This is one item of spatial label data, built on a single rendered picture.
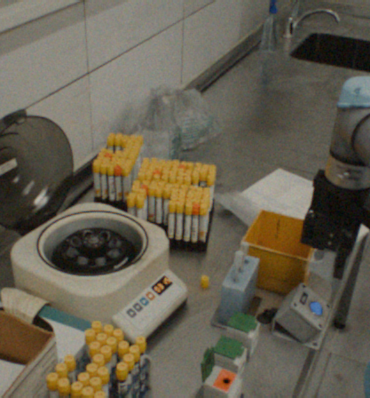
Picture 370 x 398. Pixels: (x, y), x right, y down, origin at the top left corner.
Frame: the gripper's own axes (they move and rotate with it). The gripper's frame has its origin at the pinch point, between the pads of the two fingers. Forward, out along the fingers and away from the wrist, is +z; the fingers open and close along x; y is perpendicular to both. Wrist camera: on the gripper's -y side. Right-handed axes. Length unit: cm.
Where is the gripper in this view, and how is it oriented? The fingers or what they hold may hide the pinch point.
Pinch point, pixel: (339, 285)
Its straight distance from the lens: 105.6
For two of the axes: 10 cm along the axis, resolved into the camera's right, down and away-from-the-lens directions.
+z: -0.5, 8.3, 5.5
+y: -9.2, -2.6, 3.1
